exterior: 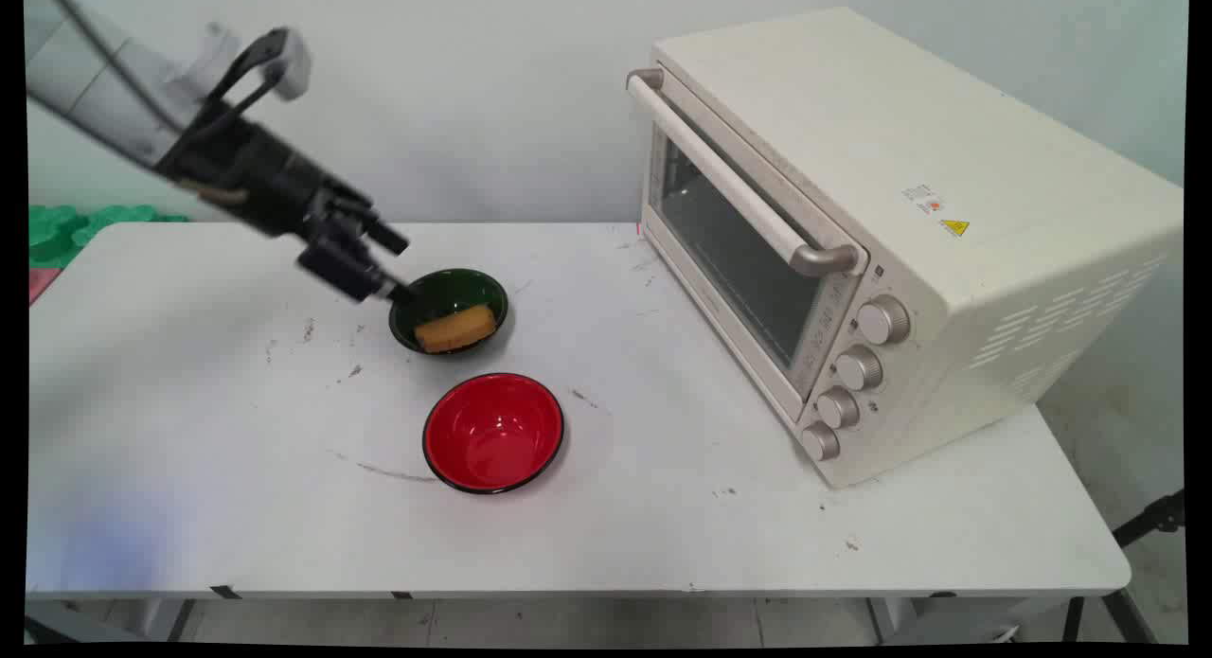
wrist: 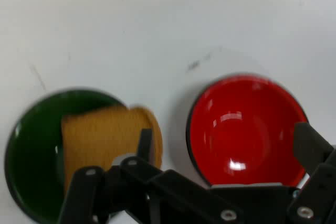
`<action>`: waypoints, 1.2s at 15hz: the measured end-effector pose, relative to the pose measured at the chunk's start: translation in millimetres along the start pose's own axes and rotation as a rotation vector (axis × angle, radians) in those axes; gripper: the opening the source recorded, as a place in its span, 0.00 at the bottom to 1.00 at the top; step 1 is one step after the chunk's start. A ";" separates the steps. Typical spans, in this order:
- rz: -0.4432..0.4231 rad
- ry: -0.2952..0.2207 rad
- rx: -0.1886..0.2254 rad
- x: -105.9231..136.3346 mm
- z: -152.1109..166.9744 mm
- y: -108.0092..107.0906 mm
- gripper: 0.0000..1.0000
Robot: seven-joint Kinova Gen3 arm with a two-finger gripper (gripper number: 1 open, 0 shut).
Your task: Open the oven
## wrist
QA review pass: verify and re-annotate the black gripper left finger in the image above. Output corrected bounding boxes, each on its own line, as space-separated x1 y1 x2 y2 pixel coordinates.
57 129 169 224

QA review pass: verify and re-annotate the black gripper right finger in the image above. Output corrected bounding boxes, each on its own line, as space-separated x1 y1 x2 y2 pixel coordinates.
286 121 336 224

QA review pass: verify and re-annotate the yellow sponge block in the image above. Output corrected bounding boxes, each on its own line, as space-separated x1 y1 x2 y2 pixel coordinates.
60 105 164 198

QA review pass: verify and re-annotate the dark green bowl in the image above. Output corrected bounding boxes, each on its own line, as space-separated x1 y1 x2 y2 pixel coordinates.
4 87 132 222

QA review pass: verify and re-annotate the red bowl with black outside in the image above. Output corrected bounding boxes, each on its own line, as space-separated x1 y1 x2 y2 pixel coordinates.
185 72 310 188

